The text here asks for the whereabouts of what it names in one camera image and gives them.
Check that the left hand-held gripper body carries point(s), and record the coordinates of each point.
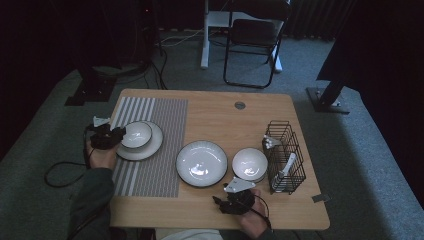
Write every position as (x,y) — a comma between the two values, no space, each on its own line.
(101,136)

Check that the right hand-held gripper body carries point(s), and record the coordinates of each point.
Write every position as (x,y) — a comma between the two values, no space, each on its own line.
(238,201)

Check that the white bowl with dark rim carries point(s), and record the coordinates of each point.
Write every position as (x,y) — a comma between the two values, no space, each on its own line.
(250,163)
(136,135)

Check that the white plate with dark rim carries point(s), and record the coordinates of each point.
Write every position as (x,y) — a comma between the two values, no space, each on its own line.
(201,163)
(155,144)

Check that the white chopstick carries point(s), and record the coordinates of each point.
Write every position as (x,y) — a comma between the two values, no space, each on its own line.
(267,137)
(266,145)

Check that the person's left hand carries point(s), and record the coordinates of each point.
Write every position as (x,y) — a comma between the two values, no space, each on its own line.
(101,159)

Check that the person's right hand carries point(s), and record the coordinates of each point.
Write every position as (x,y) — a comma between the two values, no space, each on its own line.
(255,221)

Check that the person's light clothing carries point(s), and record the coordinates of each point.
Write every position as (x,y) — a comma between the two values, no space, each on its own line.
(190,235)

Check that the grey striped placemat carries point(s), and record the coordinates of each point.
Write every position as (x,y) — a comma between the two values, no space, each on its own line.
(166,133)

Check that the black stand base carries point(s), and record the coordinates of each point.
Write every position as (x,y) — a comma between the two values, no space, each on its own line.
(90,90)

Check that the grey tape piece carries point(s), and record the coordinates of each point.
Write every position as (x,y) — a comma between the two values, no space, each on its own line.
(321,198)

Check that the round grey table grommet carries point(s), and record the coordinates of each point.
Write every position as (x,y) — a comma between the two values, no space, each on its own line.
(240,105)

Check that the dark equipment tower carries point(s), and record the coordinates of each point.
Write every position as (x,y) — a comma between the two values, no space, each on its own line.
(143,33)

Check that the black metal stand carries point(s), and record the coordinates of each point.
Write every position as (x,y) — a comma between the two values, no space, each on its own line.
(328,96)

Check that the black folding chair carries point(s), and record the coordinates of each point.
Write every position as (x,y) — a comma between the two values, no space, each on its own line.
(253,31)

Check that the dark pleated curtain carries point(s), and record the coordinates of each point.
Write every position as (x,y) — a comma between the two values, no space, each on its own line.
(316,20)

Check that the white desk frame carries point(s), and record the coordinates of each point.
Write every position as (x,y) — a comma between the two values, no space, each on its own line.
(205,50)

